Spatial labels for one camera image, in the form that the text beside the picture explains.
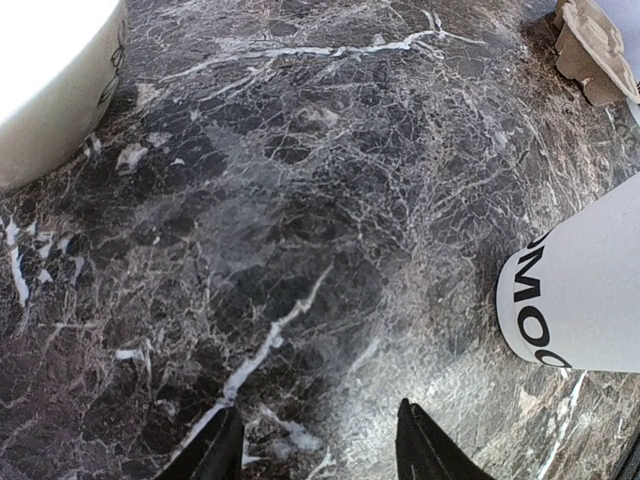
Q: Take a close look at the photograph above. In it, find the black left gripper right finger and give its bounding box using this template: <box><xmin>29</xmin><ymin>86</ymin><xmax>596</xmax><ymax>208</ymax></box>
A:
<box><xmin>395</xmin><ymin>398</ymin><xmax>493</xmax><ymax>480</ymax></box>

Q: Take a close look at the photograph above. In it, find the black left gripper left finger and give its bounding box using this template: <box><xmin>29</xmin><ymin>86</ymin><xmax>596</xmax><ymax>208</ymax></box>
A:
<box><xmin>156</xmin><ymin>407</ymin><xmax>244</xmax><ymax>480</ymax></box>

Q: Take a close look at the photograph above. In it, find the brown cardboard cup carrier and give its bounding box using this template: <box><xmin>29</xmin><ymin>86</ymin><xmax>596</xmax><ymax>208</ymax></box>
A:
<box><xmin>554</xmin><ymin>1</ymin><xmax>639</xmax><ymax>106</ymax></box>

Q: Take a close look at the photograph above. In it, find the white paper cup stack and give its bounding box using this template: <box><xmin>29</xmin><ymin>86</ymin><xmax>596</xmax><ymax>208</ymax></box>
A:
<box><xmin>1</xmin><ymin>1</ymin><xmax>127</xmax><ymax>191</ymax></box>

